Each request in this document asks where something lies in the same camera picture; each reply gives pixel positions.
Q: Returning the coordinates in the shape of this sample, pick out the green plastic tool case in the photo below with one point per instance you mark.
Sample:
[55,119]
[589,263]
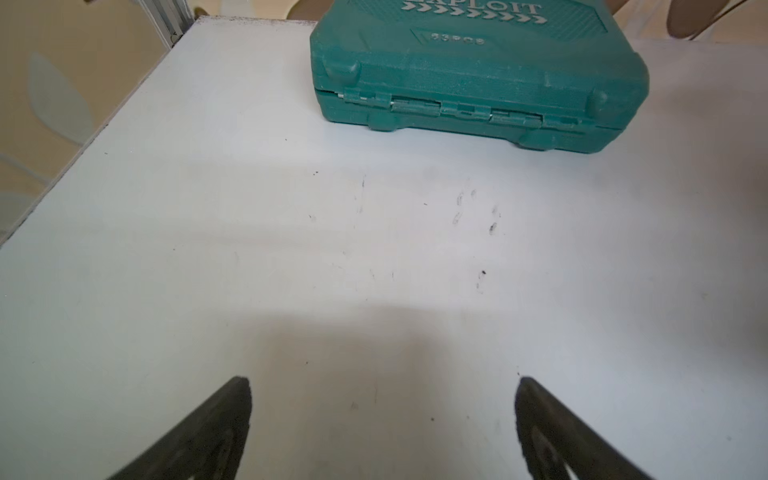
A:
[543,75]

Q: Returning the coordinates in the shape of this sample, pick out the aluminium frame bars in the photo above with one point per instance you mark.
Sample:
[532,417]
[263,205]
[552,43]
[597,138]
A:
[171,18]

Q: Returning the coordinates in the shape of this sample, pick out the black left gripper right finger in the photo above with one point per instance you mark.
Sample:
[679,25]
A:
[557,444]

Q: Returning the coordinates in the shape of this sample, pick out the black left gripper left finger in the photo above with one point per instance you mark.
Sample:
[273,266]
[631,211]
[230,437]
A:
[207,444]

